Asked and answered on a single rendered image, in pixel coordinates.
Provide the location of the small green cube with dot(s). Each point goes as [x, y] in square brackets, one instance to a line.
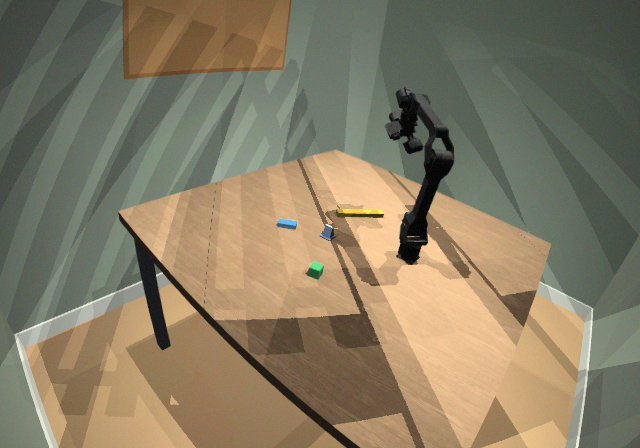
[315, 270]

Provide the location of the yellow bar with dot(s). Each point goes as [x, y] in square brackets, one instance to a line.
[359, 213]

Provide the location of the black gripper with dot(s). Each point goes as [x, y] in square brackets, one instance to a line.
[413, 144]

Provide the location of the light blue rectangular block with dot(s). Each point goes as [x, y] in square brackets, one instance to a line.
[289, 224]

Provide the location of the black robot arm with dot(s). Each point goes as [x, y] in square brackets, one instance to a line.
[413, 230]

